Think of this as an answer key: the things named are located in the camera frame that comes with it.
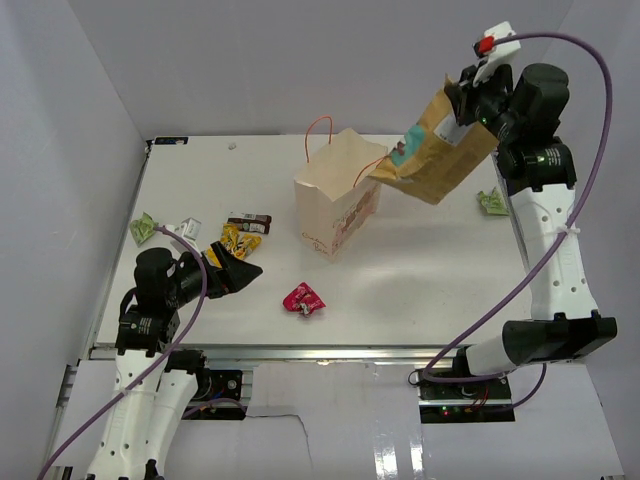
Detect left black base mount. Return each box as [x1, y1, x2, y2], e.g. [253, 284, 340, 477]
[189, 368, 243, 406]

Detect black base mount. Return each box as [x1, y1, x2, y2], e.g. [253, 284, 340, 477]
[189, 368, 243, 406]
[408, 370, 515, 425]

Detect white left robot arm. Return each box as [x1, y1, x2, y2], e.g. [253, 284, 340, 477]
[86, 242, 263, 479]

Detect red snack packet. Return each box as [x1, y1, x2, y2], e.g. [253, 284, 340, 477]
[282, 282, 326, 317]

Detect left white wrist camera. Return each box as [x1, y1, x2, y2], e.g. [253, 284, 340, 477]
[164, 217, 201, 242]

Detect left blue table label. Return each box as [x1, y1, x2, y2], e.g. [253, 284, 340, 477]
[153, 136, 189, 145]

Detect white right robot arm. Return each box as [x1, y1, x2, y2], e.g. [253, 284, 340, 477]
[445, 63, 617, 399]

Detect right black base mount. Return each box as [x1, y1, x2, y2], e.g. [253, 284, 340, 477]
[408, 370, 515, 425]

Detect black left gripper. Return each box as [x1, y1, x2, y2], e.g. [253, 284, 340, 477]
[166, 240, 262, 306]

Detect green snack packet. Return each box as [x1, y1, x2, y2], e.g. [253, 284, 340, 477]
[129, 212, 158, 247]
[476, 187, 509, 216]

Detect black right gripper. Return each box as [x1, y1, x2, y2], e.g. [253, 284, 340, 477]
[445, 60, 522, 144]

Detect cream paper bag orange handles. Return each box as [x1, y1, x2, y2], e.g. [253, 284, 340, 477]
[294, 128, 388, 262]

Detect large brown chips bag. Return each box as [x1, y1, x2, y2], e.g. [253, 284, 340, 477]
[368, 89, 498, 205]

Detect brown chocolate bar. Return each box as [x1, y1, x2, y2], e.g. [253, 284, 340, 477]
[227, 212, 272, 235]

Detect aluminium table edge rail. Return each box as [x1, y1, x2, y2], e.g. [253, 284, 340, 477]
[87, 344, 526, 362]

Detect yellow snack packet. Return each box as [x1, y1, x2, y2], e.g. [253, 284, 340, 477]
[220, 223, 262, 260]

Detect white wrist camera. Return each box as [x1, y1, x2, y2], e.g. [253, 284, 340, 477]
[473, 21, 521, 87]
[164, 217, 201, 242]

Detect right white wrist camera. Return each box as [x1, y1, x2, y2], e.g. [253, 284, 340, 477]
[473, 21, 521, 87]

